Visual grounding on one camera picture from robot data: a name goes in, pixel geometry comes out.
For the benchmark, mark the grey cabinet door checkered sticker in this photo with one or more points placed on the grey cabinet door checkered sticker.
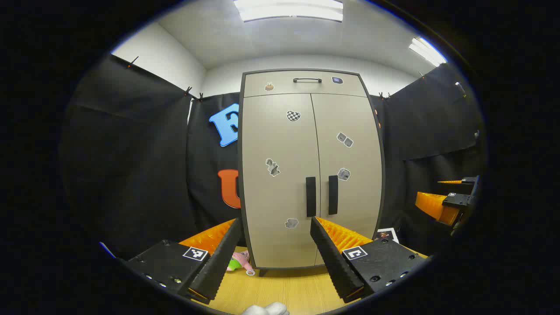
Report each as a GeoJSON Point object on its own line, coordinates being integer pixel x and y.
{"type": "Point", "coordinates": [280, 140]}

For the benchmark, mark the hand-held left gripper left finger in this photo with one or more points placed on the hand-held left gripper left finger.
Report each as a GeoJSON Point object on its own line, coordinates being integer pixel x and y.
{"type": "Point", "coordinates": [218, 262]}

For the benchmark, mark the grey double-door shoe cabinet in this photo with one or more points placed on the grey double-door shoe cabinet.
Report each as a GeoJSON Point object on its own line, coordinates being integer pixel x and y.
{"type": "Point", "coordinates": [239, 183]}

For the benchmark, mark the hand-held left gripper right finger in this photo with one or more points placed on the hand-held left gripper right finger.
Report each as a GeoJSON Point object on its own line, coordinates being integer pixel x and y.
{"type": "Point", "coordinates": [332, 258]}

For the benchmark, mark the white printed card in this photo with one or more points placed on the white printed card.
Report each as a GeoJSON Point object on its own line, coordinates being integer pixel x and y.
{"type": "Point", "coordinates": [388, 235]}

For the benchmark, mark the small ceiling light panel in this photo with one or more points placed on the small ceiling light panel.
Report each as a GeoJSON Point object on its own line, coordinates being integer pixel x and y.
{"type": "Point", "coordinates": [426, 51]}

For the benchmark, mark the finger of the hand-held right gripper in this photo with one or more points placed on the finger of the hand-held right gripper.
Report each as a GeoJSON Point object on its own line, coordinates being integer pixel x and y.
{"type": "Point", "coordinates": [459, 200]}
{"type": "Point", "coordinates": [470, 180]}

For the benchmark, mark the white fluffy object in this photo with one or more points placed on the white fluffy object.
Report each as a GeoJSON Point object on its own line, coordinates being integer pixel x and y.
{"type": "Point", "coordinates": [267, 309]}

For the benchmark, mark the black backdrop cloth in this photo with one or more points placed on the black backdrop cloth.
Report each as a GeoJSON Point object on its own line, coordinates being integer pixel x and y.
{"type": "Point", "coordinates": [131, 153]}

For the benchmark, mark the grey cabinet door cube stickers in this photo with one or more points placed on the grey cabinet door cube stickers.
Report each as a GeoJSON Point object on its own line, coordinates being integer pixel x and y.
{"type": "Point", "coordinates": [350, 205]}

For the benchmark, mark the pink green plush toy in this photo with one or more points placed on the pink green plush toy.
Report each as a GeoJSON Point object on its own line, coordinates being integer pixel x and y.
{"type": "Point", "coordinates": [239, 259]}

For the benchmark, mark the large ceiling light panel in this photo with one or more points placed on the large ceiling light panel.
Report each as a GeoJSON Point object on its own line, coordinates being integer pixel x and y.
{"type": "Point", "coordinates": [288, 9]}

